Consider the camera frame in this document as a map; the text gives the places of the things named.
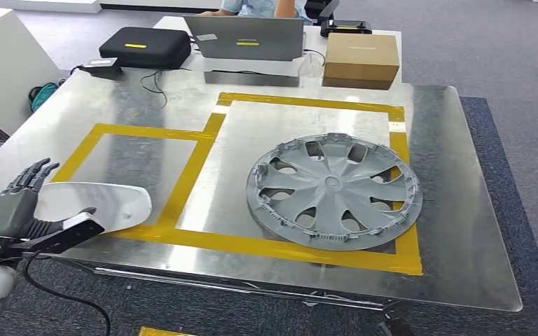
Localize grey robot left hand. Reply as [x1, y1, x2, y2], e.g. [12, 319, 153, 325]
[0, 157, 98, 239]

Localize white curved plastic part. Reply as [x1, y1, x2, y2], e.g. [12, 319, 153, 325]
[34, 181, 153, 235]

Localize stainless steel workbench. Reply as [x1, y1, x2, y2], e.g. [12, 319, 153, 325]
[0, 69, 524, 312]

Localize teal bag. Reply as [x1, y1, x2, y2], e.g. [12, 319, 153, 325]
[27, 81, 62, 114]

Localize white cabinet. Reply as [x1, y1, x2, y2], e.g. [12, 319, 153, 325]
[0, 6, 62, 140]

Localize black power adapter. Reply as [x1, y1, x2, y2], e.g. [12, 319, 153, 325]
[79, 57, 123, 81]

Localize black zip case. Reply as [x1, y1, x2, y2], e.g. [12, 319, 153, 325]
[98, 26, 193, 71]

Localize grey laptop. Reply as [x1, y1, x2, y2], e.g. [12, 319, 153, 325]
[183, 15, 307, 62]

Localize person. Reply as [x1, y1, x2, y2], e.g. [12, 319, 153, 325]
[198, 0, 314, 24]

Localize grey plastic wheel hubcap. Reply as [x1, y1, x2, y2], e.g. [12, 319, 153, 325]
[244, 132, 425, 253]

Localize clear plastic bag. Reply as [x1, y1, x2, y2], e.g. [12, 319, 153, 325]
[296, 50, 326, 79]

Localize black office chair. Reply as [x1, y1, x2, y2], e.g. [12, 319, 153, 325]
[303, 0, 341, 25]

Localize black flat device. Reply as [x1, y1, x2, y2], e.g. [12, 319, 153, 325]
[319, 19, 373, 39]

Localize brown cardboard box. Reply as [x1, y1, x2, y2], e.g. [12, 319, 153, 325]
[321, 32, 401, 85]

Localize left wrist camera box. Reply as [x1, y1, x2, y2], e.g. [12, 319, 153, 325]
[15, 213, 106, 255]

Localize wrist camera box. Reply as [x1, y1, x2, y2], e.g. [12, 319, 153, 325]
[15, 213, 106, 255]
[378, 309, 416, 336]

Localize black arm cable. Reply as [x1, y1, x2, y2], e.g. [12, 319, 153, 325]
[22, 252, 112, 336]

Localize thin black cable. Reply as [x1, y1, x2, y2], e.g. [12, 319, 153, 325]
[139, 68, 170, 111]

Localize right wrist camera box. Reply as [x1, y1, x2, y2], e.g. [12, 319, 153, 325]
[378, 309, 416, 336]

